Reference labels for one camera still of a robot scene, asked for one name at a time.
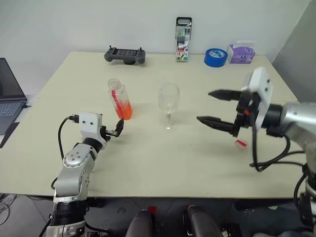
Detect dark grey laptop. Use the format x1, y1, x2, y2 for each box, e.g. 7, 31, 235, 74
0, 57, 28, 136

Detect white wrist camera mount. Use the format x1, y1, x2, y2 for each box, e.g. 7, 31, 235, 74
240, 67, 274, 131
78, 112, 104, 144

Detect dark rounded shape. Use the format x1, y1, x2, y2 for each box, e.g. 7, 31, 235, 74
182, 205, 223, 237
125, 209, 154, 237

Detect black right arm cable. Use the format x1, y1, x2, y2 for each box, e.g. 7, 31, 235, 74
248, 118, 307, 173

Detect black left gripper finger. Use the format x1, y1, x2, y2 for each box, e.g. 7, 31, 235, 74
115, 118, 125, 138

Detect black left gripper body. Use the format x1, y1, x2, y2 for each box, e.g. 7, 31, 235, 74
99, 125, 118, 143

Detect marker pen pack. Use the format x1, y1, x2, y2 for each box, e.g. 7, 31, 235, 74
175, 16, 193, 63

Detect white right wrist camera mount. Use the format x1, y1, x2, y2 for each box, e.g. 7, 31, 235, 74
240, 67, 274, 131

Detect white and red bottle cap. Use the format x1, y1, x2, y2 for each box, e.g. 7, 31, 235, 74
234, 139, 248, 150

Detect dark grey handheld controller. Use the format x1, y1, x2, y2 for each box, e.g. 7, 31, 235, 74
103, 45, 147, 66

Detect plastic bottle with orange liquid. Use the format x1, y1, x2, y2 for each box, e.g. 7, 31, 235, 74
107, 78, 134, 121

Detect blue tape roll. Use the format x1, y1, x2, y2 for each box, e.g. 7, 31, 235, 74
203, 47, 229, 68

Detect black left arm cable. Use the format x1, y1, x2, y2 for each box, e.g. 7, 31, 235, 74
57, 114, 80, 160

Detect clear wine glass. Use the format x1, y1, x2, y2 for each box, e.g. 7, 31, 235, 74
158, 82, 180, 133

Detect purple tissue box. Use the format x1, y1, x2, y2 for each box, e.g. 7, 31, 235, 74
227, 40, 257, 65

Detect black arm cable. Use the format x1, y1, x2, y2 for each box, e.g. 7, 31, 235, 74
57, 114, 80, 160
248, 118, 307, 173

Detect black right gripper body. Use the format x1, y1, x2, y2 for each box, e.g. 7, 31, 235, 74
232, 90, 260, 138

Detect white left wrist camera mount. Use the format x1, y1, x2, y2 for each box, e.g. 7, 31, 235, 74
78, 112, 104, 144

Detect thin floor cables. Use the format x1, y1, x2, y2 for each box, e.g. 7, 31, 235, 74
0, 193, 18, 221

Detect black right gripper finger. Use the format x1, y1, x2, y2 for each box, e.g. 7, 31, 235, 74
196, 116, 235, 135
207, 89, 242, 101

